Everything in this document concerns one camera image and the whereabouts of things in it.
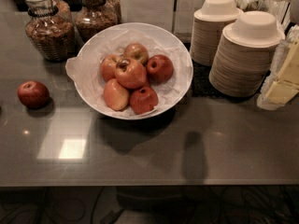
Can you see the front left yellowish apple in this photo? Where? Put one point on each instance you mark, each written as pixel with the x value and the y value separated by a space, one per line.
pixel 115 95

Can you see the stack of paper bowls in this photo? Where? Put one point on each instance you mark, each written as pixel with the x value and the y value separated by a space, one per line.
pixel 245 53
pixel 208 22

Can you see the white bowl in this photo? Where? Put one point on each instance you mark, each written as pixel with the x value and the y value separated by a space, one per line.
pixel 183 78

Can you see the front right red apple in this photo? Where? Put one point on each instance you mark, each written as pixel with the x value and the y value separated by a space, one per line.
pixel 143 100

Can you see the left glass jar of granola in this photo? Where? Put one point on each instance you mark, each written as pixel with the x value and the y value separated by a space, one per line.
pixel 51 31

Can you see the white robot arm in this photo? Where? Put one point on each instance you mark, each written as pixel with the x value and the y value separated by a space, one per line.
pixel 294 16

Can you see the top centre red apple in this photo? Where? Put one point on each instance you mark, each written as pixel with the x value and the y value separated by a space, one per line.
pixel 130 73

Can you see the glass jar of granola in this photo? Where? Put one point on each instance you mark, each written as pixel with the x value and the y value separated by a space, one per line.
pixel 94 17
pixel 51 31

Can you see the white box right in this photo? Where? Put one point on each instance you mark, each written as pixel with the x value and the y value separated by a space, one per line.
pixel 199 0

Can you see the black mat under bowl stacks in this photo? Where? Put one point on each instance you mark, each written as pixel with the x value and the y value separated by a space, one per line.
pixel 201 86

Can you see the white box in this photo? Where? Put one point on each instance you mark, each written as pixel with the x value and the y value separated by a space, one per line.
pixel 199 0
pixel 155 12

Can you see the red apple on table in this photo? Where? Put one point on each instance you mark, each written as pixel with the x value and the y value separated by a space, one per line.
pixel 33 94

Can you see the left red apple in bowl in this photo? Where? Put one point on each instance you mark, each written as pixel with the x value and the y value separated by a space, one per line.
pixel 108 65

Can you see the front stack of paper bowls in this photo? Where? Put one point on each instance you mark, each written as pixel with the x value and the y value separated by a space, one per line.
pixel 245 53

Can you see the back stack of paper bowls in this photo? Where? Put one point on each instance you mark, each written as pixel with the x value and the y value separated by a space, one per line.
pixel 208 22

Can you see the back yellowish apple in bowl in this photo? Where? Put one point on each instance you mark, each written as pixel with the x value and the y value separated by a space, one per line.
pixel 136 51

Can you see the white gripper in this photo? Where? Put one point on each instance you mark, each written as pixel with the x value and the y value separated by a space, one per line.
pixel 287 75

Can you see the right glass jar of granola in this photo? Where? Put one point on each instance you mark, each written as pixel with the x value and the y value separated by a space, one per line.
pixel 94 17

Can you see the white box left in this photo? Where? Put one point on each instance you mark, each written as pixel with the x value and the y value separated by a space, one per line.
pixel 155 12

